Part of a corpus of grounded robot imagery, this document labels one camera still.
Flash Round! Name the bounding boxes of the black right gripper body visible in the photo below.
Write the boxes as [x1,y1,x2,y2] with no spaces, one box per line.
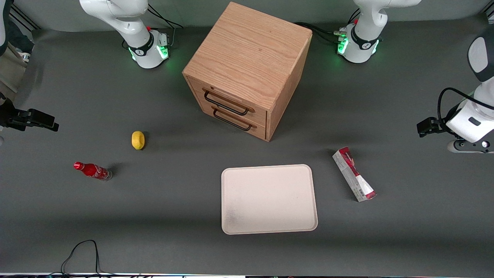
[0,102,29,132]

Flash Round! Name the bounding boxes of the red cookie box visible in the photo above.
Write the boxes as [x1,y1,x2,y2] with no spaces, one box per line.
[332,147,377,203]

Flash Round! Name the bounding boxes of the cream plastic tray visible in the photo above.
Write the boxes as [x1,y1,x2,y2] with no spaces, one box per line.
[221,164,318,235]

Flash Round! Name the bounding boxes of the beige fabric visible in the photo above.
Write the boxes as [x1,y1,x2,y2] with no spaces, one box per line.
[0,42,28,102]

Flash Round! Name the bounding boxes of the red cola bottle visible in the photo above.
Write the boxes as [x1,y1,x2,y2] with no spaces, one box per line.
[73,161,113,181]

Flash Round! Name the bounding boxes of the wooden drawer front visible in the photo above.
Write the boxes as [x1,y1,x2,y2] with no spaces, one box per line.
[199,102,267,141]
[187,76,268,125]

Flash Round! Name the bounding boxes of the wooden two-drawer cabinet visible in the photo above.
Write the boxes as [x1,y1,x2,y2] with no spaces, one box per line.
[182,2,313,142]

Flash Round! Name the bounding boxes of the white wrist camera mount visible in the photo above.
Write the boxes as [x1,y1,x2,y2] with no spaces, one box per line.
[447,139,493,154]

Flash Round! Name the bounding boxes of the thin black looped cable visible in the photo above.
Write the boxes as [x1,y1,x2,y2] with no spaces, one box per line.
[48,240,116,277]

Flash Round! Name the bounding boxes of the black left arm base cables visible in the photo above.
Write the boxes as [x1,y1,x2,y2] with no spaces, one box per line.
[294,8,361,44]

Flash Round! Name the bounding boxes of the black arm base cables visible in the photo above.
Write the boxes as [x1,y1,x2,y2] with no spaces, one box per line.
[294,8,361,44]
[147,4,184,49]

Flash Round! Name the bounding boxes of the black right arm base cables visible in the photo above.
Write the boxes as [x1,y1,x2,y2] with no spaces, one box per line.
[147,4,184,49]

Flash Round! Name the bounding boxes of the black metal drawer handle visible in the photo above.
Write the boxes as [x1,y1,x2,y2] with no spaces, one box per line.
[213,108,253,132]
[203,90,250,116]

